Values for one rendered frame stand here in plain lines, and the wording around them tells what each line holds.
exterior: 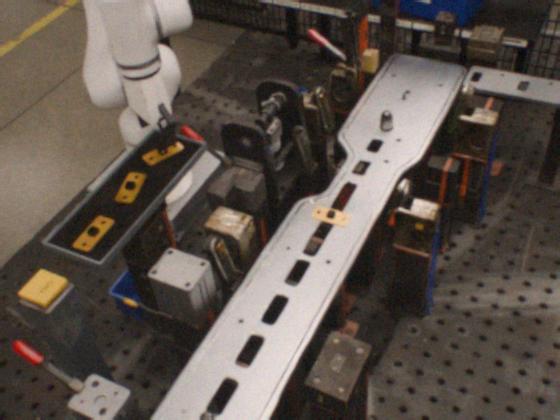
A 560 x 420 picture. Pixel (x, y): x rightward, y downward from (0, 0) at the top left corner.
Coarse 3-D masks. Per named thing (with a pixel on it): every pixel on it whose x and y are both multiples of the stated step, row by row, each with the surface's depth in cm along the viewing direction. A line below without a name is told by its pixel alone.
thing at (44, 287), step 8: (40, 272) 121; (48, 272) 121; (32, 280) 120; (40, 280) 120; (48, 280) 120; (56, 280) 119; (64, 280) 119; (24, 288) 119; (32, 288) 119; (40, 288) 118; (48, 288) 118; (56, 288) 118; (24, 296) 118; (32, 296) 117; (40, 296) 117; (48, 296) 117; (40, 304) 117; (48, 304) 117
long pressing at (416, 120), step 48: (384, 96) 177; (432, 96) 175; (384, 144) 163; (336, 192) 153; (384, 192) 152; (288, 240) 143; (336, 240) 142; (240, 288) 135; (288, 288) 134; (336, 288) 134; (240, 336) 127; (288, 336) 126; (192, 384) 121; (240, 384) 120; (288, 384) 120
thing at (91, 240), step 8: (96, 224) 128; (104, 224) 128; (88, 232) 126; (96, 232) 126; (104, 232) 126; (80, 240) 125; (88, 240) 125; (96, 240) 125; (80, 248) 124; (88, 248) 124
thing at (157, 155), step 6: (180, 144) 143; (156, 150) 142; (162, 150) 141; (168, 150) 142; (174, 150) 142; (180, 150) 142; (144, 156) 141; (150, 156) 141; (156, 156) 141; (162, 156) 141; (168, 156) 141; (150, 162) 140; (156, 162) 140
